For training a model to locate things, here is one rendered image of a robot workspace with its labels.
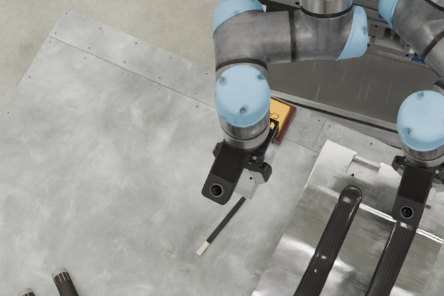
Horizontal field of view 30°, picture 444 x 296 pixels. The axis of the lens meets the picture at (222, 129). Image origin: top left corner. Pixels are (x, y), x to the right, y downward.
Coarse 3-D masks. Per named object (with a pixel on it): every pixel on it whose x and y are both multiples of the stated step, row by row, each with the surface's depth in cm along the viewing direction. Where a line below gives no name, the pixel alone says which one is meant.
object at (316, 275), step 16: (352, 192) 149; (336, 208) 149; (352, 208) 149; (336, 224) 148; (400, 224) 147; (320, 240) 147; (336, 240) 147; (400, 240) 146; (320, 256) 146; (336, 256) 146; (384, 256) 146; (400, 256) 145; (320, 272) 145; (384, 272) 145; (304, 288) 142; (320, 288) 142; (368, 288) 143; (384, 288) 144
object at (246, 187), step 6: (270, 126) 149; (246, 174) 144; (240, 180) 144; (246, 180) 144; (252, 180) 144; (240, 186) 143; (246, 186) 143; (252, 186) 143; (240, 192) 147; (246, 192) 145; (252, 192) 146
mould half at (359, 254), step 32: (320, 160) 151; (320, 192) 150; (384, 192) 149; (288, 224) 148; (320, 224) 148; (352, 224) 147; (384, 224) 147; (288, 256) 145; (352, 256) 146; (416, 256) 145; (256, 288) 140; (288, 288) 141; (352, 288) 143; (416, 288) 143
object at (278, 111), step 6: (270, 102) 161; (276, 102) 161; (270, 108) 161; (276, 108) 161; (282, 108) 161; (288, 108) 161; (270, 114) 161; (276, 114) 160; (282, 114) 160; (282, 120) 160
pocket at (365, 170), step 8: (352, 160) 154; (360, 160) 153; (368, 160) 152; (352, 168) 153; (360, 168) 153; (368, 168) 153; (376, 168) 153; (360, 176) 153; (368, 176) 153; (376, 176) 152
